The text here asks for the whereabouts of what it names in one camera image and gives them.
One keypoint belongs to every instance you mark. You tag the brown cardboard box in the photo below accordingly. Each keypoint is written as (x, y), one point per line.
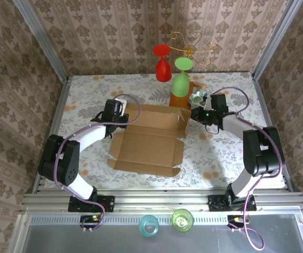
(146, 147)

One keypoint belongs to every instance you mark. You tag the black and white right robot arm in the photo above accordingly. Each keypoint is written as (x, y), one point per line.
(262, 153)

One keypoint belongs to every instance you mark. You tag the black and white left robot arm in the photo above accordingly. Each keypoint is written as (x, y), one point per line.
(64, 163)

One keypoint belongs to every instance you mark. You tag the leaf pattern bowl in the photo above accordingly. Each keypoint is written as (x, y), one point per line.
(197, 98)

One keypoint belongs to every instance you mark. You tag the brown wooden rack base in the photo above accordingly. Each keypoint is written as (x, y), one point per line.
(179, 101)

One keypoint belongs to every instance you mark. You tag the small wooden mallet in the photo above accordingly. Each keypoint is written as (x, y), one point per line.
(200, 85)

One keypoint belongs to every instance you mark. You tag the green plastic goblet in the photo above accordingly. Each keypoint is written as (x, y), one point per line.
(180, 84)

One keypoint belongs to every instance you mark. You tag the red plastic goblet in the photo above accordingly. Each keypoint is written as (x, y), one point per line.
(163, 69)

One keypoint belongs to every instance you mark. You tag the small black circuit board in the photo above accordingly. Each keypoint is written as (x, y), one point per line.
(90, 220)
(236, 220)

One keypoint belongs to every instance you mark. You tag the green glass cup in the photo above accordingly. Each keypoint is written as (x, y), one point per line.
(182, 221)

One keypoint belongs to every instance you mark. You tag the teal glass cup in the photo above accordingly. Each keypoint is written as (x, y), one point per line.
(149, 226)

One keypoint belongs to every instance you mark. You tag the grey metal shelf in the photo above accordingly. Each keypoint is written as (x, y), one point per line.
(114, 242)

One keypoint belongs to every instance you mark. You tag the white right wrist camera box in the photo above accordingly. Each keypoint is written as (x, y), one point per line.
(208, 104)

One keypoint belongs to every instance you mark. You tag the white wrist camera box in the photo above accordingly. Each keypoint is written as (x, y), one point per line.
(208, 104)
(122, 104)

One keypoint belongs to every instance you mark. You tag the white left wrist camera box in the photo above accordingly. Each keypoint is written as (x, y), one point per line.
(122, 104)

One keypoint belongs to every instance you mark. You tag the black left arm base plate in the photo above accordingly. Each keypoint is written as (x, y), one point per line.
(109, 203)

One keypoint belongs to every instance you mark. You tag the aluminium frame rail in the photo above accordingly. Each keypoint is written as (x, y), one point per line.
(154, 201)

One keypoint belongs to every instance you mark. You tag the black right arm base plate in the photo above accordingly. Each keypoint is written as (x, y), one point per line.
(216, 203)

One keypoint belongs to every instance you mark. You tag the aluminium frame post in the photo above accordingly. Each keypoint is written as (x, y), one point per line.
(43, 39)
(275, 39)

